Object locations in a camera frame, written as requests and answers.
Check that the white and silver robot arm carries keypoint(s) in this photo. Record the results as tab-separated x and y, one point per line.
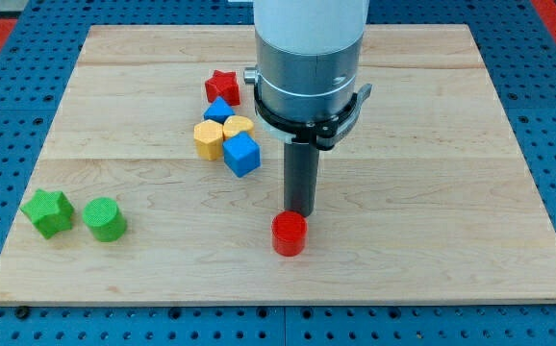
307	63

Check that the red star block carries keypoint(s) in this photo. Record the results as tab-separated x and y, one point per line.
224	84

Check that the green star block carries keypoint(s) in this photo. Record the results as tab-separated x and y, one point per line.
50	212

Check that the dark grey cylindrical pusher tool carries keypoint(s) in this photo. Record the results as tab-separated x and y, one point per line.
300	174

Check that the blue cube block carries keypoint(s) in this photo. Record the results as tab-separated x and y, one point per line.
241	154

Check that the red cylinder block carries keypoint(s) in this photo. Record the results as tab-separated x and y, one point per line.
289	231

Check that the yellow heart block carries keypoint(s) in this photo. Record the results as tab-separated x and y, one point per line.
236	124

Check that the yellow hexagon block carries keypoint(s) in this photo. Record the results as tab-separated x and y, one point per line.
208	139

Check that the blue triangle block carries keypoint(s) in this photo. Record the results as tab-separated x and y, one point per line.
219	111

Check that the light wooden board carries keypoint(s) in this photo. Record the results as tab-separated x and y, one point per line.
428	201

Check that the green cylinder block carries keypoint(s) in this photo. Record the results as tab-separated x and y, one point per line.
104	219

